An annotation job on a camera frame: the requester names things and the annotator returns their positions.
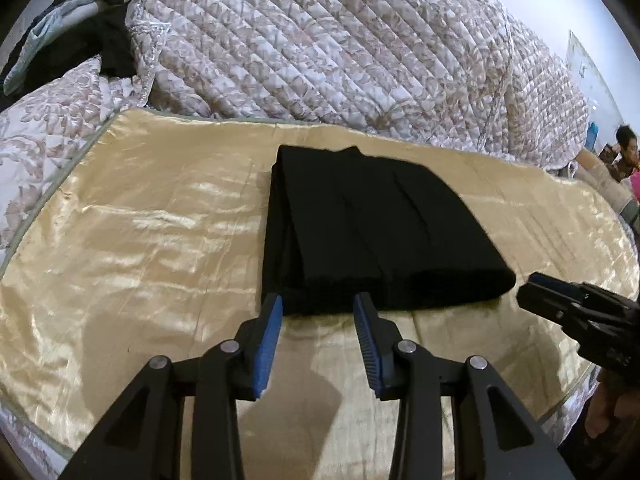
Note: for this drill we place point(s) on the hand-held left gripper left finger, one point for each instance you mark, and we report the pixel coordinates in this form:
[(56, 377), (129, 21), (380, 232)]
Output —
[(267, 340)]

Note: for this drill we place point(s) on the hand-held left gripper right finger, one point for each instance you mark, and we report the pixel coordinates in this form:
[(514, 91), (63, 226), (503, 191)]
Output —
[(367, 340)]

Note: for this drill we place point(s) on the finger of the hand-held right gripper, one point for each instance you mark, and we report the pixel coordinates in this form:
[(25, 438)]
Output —
[(555, 285), (542, 302)]

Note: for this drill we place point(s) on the black pants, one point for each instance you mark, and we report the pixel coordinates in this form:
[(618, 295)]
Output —
[(375, 220)]

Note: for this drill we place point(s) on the person's right hand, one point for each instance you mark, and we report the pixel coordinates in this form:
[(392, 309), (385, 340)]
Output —
[(607, 405)]

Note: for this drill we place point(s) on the beige sofa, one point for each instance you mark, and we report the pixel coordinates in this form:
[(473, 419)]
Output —
[(595, 170)]

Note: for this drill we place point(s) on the blue item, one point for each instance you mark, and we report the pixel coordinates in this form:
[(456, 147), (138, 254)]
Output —
[(593, 136)]

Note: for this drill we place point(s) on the gold satin sheet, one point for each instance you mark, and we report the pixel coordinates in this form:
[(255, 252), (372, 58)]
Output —
[(150, 220)]

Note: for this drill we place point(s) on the floral quilted blanket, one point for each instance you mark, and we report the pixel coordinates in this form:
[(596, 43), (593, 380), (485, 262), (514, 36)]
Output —
[(325, 45)]

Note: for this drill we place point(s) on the black cloth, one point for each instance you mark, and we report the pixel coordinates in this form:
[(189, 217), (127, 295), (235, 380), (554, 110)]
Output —
[(112, 40)]

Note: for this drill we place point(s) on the light blue cloth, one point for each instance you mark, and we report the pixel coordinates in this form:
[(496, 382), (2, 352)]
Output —
[(45, 30)]

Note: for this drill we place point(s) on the white wall panel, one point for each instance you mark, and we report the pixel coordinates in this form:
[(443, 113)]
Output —
[(585, 65)]

